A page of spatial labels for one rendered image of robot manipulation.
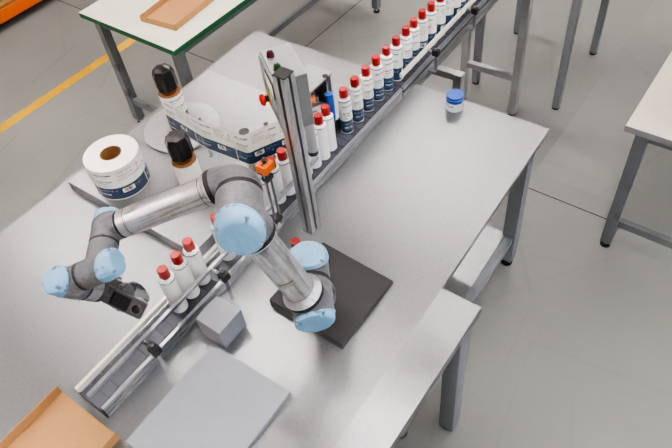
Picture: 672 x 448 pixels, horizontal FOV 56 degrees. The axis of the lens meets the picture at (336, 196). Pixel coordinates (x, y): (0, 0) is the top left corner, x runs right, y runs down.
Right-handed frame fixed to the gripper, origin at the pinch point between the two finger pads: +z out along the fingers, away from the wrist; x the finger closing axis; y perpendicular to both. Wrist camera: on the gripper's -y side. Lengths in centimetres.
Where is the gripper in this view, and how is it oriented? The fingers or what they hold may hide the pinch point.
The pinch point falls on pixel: (147, 300)
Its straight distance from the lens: 196.4
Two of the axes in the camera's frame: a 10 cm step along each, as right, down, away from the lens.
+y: -8.2, -3.7, 4.4
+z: 3.6, 2.7, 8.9
